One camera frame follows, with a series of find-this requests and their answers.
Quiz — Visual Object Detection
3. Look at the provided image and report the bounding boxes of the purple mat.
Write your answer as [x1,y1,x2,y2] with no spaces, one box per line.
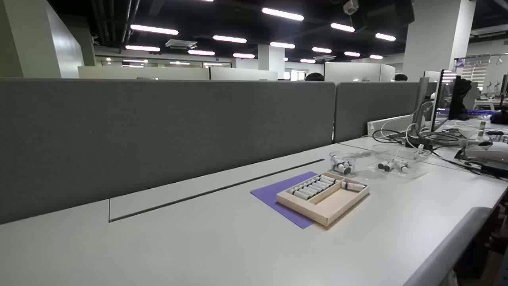
[250,170,320,230]

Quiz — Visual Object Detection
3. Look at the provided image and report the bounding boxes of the white cubicle partition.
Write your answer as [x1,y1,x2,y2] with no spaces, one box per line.
[210,65,280,82]
[78,65,212,81]
[324,60,397,84]

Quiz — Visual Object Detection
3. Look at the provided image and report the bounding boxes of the clear glass bowl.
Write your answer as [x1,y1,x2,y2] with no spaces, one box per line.
[328,151,356,176]

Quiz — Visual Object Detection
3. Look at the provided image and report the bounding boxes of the large gray desk partition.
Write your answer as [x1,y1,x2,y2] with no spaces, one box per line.
[0,78,339,225]

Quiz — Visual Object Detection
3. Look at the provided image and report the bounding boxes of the wooden compartment tray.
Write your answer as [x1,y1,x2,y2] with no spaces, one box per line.
[275,171,372,230]

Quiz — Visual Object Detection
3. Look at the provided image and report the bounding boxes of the short gray desk partition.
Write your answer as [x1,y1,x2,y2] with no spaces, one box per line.
[334,81,426,143]

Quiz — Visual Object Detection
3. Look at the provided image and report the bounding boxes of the ceiling air conditioner unit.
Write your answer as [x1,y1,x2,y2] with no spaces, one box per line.
[164,38,199,51]

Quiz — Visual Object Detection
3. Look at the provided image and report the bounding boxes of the white power strip box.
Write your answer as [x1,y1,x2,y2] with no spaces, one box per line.
[367,112,417,138]

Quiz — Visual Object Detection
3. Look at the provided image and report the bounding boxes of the slim dark monitor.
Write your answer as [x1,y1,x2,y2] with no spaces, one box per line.
[429,66,448,135]

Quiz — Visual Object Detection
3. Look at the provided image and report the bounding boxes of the small clear plastic bottle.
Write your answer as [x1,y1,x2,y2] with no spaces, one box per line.
[477,117,490,143]

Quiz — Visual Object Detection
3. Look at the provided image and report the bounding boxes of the tangled cable bundle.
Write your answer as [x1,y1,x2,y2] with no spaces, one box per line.
[372,122,470,152]

